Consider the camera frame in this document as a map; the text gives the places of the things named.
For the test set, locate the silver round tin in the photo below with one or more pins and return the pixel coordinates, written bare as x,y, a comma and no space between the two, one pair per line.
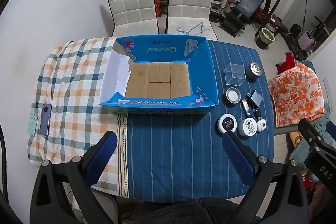
253,71

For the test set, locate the black power adapter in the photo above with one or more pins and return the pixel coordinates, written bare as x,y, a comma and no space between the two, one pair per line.
255,99

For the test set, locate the red cloth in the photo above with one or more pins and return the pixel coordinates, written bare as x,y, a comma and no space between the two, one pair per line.
287,64

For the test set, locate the colourful slim drink can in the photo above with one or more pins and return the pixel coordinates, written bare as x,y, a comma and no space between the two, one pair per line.
246,108

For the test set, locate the white round jar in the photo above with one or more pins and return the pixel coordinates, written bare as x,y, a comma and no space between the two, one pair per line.
247,127

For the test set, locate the clear acrylic box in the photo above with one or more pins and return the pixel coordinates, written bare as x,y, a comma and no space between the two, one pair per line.
235,75

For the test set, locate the light blue cloth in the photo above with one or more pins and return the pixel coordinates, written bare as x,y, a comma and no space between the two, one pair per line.
302,153

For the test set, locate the grey smartphone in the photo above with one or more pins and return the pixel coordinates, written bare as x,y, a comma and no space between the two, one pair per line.
45,119

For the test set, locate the open round tin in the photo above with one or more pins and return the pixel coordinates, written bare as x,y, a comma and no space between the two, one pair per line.
233,96

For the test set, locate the grey chair seat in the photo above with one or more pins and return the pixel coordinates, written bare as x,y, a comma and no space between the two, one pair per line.
286,129

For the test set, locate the blue printed cardboard box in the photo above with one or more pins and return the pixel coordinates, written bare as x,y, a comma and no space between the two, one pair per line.
157,82

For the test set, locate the black-label round jar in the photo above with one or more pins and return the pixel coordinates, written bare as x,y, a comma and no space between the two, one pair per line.
227,124

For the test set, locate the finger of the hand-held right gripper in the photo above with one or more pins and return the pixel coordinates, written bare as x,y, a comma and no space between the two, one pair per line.
309,132

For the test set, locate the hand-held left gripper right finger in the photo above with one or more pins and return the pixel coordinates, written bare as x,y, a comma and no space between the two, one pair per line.
236,155

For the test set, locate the blue striped cloth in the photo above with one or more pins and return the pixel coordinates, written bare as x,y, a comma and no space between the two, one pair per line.
170,148

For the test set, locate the black-headed keys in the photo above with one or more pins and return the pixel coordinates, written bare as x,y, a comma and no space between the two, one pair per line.
258,115

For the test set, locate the brown exercise machine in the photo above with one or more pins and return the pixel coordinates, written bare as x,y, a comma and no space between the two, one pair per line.
271,1

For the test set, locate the white quilted chair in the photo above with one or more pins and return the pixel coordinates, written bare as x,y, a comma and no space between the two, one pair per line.
190,3
132,6

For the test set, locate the pale green card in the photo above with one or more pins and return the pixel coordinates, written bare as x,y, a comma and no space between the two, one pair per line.
32,124

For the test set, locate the woven waste basket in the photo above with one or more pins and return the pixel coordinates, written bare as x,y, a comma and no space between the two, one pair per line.
265,37

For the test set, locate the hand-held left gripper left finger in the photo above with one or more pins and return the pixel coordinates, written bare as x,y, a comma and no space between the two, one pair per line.
105,155

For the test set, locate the white earbud case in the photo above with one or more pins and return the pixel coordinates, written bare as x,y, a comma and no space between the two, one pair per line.
261,125

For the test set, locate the pink plastic container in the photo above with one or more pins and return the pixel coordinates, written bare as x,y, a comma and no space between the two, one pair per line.
307,42

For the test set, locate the black weight bench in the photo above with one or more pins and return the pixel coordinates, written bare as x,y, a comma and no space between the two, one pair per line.
248,6

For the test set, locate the orange plaid blanket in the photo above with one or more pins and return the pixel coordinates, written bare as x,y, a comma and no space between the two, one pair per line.
73,82

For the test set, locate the orange floral cushion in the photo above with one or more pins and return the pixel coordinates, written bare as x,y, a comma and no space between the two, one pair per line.
296,95

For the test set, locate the dark fleece garment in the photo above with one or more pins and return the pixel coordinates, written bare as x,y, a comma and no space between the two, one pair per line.
197,211

